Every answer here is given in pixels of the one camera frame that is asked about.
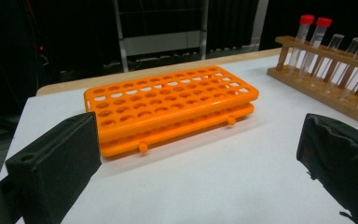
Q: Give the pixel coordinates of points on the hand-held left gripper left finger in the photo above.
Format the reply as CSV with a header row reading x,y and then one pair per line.
x,y
56,168

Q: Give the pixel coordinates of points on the dark equipment with red light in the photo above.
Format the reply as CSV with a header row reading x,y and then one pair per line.
x,y
39,48

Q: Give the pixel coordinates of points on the orange plastic test tube rack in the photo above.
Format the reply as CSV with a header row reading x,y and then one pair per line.
x,y
127,130

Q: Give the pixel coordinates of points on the grey metal stand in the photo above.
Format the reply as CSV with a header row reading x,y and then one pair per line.
x,y
161,43

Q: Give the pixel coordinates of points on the red-capped test tube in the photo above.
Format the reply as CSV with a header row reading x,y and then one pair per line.
x,y
323,21
306,19

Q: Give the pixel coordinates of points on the clear test tube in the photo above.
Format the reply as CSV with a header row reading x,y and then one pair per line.
x,y
355,43
336,39

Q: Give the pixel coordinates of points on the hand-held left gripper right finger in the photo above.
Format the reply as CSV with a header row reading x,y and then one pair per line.
x,y
341,161

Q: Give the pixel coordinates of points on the wooden test tube rack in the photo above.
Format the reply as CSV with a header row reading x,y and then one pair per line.
x,y
323,93

